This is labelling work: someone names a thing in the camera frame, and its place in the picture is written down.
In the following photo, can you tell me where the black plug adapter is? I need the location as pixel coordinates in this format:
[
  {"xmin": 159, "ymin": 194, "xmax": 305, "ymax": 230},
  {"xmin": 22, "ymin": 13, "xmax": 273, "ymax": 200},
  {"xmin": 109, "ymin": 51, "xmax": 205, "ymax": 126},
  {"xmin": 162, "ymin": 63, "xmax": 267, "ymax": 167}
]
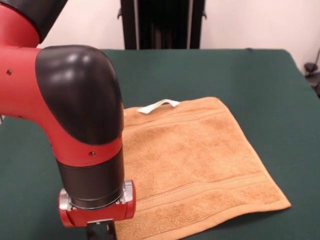
[{"xmin": 303, "ymin": 62, "xmax": 320, "ymax": 98}]

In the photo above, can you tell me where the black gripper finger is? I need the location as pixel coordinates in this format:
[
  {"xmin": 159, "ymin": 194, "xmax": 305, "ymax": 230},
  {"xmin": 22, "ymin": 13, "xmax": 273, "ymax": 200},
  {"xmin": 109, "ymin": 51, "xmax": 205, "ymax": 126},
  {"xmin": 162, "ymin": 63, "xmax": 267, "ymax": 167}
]
[
  {"xmin": 104, "ymin": 219, "xmax": 118, "ymax": 240},
  {"xmin": 85, "ymin": 222, "xmax": 102, "ymax": 240}
]

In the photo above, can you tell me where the tan terry cloth towel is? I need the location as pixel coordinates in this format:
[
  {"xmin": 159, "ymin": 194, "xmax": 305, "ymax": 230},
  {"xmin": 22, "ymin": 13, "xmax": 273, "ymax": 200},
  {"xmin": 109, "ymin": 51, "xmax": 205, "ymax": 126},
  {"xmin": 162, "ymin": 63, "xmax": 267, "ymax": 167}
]
[{"xmin": 113, "ymin": 96, "xmax": 292, "ymax": 240}]

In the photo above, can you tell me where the dark green table cloth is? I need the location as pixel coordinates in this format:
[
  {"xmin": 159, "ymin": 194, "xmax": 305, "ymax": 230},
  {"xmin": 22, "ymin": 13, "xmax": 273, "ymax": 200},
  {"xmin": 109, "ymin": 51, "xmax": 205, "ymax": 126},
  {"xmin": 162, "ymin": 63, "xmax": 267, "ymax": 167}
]
[{"xmin": 0, "ymin": 48, "xmax": 320, "ymax": 240}]

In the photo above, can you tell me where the black metal stand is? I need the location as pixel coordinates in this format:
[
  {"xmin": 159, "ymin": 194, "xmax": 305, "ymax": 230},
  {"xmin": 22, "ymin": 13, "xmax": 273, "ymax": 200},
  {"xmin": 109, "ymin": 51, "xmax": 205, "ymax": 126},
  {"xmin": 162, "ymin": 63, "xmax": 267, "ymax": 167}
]
[{"xmin": 116, "ymin": 0, "xmax": 208, "ymax": 50}]

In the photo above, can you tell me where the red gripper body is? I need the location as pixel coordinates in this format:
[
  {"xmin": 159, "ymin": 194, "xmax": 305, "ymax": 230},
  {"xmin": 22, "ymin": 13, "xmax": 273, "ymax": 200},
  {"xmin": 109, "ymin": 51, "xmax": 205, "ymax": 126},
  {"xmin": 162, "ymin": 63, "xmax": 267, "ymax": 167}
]
[{"xmin": 58, "ymin": 179, "xmax": 137, "ymax": 229}]

